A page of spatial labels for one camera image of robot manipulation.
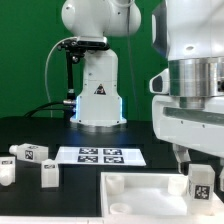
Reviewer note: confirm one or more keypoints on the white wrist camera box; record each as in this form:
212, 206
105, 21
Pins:
160, 84

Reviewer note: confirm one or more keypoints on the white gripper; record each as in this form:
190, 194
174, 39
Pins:
201, 130

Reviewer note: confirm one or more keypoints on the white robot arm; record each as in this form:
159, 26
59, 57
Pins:
188, 103

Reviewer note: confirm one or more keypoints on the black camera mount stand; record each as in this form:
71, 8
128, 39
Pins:
71, 60

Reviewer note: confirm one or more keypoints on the white square table top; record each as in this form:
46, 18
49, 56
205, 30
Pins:
151, 198

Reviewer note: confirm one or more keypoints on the white marker sheet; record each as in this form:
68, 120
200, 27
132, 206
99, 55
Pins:
100, 156

